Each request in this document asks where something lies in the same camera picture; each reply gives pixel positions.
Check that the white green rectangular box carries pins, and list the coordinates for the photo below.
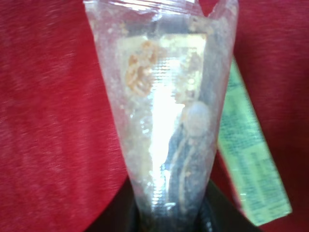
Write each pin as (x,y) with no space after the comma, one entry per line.
(256,182)

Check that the clear plastic snack packet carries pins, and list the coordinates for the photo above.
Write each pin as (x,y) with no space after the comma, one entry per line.
(165,66)

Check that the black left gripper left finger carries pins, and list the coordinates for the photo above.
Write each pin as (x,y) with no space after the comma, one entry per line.
(121,214)

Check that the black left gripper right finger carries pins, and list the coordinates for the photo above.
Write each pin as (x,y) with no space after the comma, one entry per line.
(218,214)

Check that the red table cloth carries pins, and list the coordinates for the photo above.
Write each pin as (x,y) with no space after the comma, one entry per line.
(60,161)

